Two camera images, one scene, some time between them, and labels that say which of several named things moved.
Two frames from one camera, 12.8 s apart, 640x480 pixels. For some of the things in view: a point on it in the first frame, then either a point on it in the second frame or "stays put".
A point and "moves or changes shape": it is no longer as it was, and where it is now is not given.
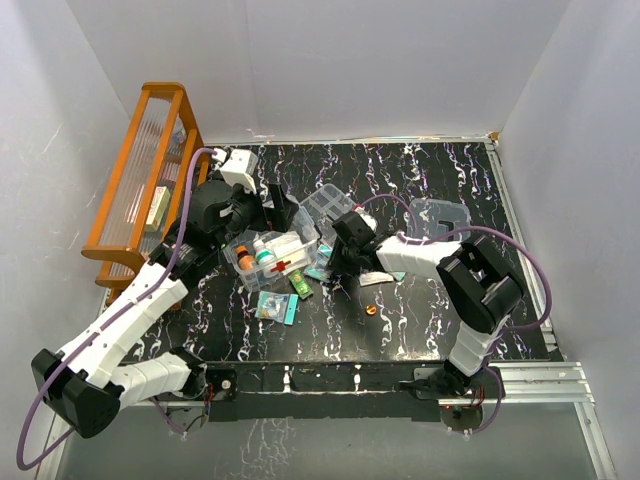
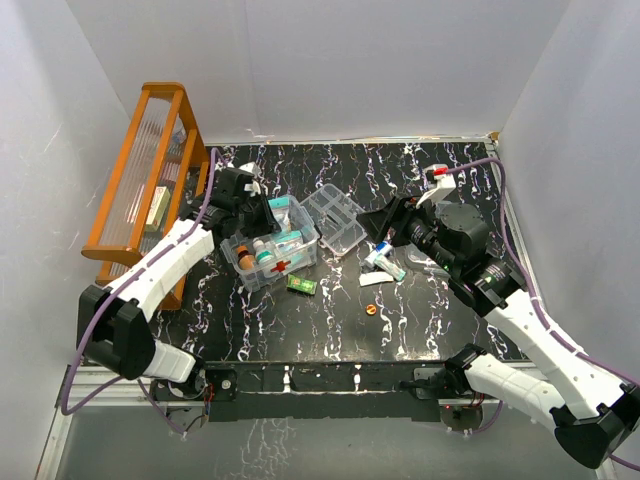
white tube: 373,277 stays put
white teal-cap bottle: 263,253 stays put
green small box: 300,284 moves or changes shape
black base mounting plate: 351,392 stays put
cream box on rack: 160,202 stays put
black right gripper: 339,266 → 399,214
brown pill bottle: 245,258 stays put
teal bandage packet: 320,268 → 290,243
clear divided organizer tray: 325,206 stays put
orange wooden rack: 164,160 stays put
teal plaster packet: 279,307 moves or changes shape
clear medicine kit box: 260,257 stays put
